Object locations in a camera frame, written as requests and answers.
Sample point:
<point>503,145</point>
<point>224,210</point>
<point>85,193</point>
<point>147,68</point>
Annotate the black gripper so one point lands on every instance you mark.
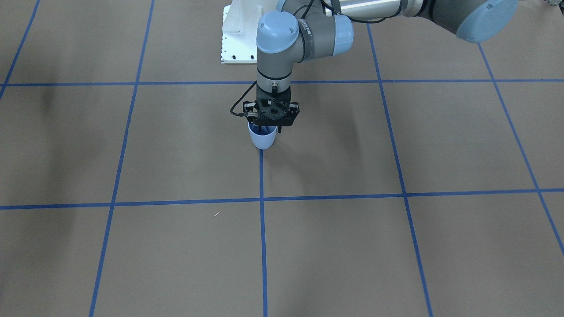
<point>294,108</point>

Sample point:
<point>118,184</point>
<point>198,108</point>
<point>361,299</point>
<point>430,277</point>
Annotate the blue plastic cup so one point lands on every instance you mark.
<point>262,136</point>

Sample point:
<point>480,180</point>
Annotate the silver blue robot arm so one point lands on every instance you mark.
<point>298,31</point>

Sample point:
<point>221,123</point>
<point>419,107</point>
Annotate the brown paper table cover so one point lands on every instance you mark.
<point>423,177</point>

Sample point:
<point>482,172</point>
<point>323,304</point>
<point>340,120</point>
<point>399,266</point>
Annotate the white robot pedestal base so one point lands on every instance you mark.
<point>240,21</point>

